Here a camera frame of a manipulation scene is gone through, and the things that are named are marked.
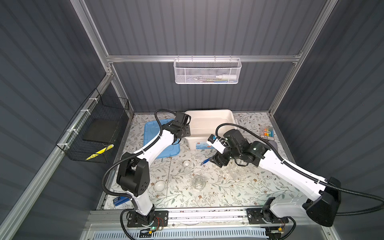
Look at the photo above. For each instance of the colourful marker pack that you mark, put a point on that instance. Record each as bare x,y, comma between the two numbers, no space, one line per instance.
267,132

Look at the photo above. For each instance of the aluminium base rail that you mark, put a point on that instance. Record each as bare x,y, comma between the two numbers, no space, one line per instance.
206,216

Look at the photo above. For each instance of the blue black small device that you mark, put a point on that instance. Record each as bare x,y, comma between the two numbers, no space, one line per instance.
120,200

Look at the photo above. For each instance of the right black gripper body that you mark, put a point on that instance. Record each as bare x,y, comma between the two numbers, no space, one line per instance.
233,152

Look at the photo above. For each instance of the grey eyeglass case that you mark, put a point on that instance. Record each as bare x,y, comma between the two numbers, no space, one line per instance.
274,144

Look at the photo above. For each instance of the clear test tube rack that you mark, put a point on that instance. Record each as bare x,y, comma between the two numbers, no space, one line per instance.
233,170

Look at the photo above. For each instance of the black pad in basket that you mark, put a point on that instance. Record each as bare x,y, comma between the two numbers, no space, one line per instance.
100,131

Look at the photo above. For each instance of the blue plastic tweezers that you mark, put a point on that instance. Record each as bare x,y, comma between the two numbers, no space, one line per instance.
205,161

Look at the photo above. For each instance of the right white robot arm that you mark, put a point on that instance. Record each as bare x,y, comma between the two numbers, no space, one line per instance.
318,202

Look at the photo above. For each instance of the white plastic storage bin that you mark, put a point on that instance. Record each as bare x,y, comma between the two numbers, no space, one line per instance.
203,124

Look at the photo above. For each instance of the white wire mesh basket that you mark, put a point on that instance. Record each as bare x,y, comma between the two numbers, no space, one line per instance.
207,71

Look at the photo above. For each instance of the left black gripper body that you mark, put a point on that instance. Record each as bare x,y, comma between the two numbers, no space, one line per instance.
185,131

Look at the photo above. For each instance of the blue plastic bin lid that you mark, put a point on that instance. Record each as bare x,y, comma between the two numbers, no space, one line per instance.
151,130

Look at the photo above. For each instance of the black wire wall basket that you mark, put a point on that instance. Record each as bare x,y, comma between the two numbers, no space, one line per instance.
105,106

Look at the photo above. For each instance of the yellow black striped item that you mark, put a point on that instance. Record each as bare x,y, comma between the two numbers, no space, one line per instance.
100,152

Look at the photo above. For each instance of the white round dish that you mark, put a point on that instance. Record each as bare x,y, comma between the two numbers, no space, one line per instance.
160,186

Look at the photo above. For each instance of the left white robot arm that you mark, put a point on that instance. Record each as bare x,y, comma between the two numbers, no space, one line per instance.
134,174

